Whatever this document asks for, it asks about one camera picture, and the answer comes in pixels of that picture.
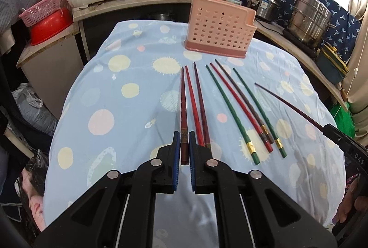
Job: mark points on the green bag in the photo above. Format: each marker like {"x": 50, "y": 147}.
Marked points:
{"x": 343, "y": 118}

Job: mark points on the red plastic basin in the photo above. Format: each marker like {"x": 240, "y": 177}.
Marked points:
{"x": 49, "y": 30}

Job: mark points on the green lunch box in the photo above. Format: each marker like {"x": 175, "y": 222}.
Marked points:
{"x": 330, "y": 66}

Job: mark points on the light blue patterned cloth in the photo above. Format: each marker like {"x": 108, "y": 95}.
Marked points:
{"x": 120, "y": 109}

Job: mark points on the beige curtain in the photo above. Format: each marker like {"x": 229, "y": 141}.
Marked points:
{"x": 359, "y": 35}

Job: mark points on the dark brown chopstick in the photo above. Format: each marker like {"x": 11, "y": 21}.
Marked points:
{"x": 238, "y": 92}
{"x": 184, "y": 109}
{"x": 201, "y": 104}

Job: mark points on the black induction cooker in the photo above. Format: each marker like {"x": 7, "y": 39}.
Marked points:
{"x": 304, "y": 48}

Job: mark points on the grey plastic bag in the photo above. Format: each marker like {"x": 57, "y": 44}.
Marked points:
{"x": 34, "y": 112}

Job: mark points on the pink perforated utensil holder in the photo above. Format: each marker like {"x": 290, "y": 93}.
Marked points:
{"x": 218, "y": 29}

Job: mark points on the wooden corner counter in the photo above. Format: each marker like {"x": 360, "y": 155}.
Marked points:
{"x": 129, "y": 3}

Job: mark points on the red chopstick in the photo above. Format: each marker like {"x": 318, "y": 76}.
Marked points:
{"x": 229, "y": 89}
{"x": 193, "y": 104}

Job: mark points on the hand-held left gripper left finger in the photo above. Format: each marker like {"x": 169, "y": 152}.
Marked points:
{"x": 176, "y": 161}

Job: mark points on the person's right hand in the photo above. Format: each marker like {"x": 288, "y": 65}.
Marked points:
{"x": 352, "y": 202}

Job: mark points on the steel rice cooker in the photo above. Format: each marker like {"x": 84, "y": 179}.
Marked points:
{"x": 264, "y": 3}

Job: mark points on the steel steamer pot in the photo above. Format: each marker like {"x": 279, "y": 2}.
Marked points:
{"x": 310, "y": 17}

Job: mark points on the beige cabinet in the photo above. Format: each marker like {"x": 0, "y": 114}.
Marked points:
{"x": 51, "y": 75}

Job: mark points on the dark purple chopstick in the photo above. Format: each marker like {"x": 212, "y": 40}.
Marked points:
{"x": 287, "y": 101}

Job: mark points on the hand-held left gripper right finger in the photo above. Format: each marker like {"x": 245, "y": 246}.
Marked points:
{"x": 192, "y": 167}

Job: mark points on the green chopstick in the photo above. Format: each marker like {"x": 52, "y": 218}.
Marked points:
{"x": 230, "y": 109}
{"x": 256, "y": 109}

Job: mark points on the pink plastic basket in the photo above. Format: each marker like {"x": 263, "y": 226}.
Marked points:
{"x": 40, "y": 9}

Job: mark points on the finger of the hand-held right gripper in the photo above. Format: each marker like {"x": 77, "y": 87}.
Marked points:
{"x": 333, "y": 134}

